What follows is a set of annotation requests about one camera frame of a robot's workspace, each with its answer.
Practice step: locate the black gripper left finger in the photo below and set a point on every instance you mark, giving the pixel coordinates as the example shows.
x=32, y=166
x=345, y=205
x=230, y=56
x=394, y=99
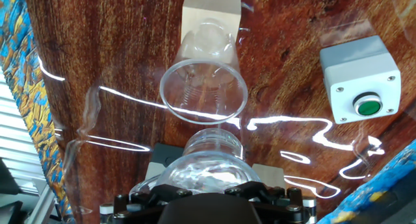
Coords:
x=143, y=204

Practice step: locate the aluminium frame post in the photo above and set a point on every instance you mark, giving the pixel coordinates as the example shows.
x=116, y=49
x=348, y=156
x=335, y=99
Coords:
x=40, y=206

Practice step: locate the green push button box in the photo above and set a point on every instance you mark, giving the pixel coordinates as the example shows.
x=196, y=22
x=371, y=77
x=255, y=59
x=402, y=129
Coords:
x=357, y=74

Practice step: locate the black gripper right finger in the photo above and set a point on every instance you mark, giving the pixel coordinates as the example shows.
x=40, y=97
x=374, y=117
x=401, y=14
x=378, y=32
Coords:
x=279, y=204

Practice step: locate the light wooden cube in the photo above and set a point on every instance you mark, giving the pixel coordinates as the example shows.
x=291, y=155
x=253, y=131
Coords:
x=211, y=4
x=269, y=177

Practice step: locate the glossy wood grain mat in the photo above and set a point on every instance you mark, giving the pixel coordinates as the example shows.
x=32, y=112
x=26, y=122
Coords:
x=113, y=55

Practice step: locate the clear empty plastic cup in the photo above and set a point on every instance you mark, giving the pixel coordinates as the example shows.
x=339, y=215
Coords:
x=203, y=94

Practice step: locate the clear mug with water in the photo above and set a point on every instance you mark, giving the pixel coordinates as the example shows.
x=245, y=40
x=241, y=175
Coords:
x=211, y=165

